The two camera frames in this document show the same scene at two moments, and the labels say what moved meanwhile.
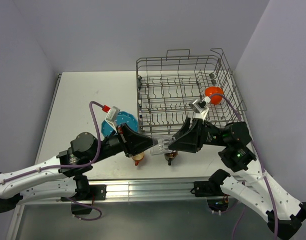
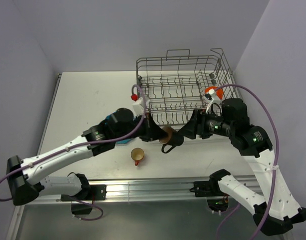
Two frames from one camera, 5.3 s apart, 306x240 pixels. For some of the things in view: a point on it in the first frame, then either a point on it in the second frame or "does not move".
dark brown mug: x=170 y=156 to x=174 y=138
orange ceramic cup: x=137 y=158 does not move
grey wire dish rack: x=168 y=87 does not move
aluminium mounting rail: x=142 y=189 does not move
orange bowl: x=214 y=99 does not move
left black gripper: x=133 y=142 to x=152 y=131
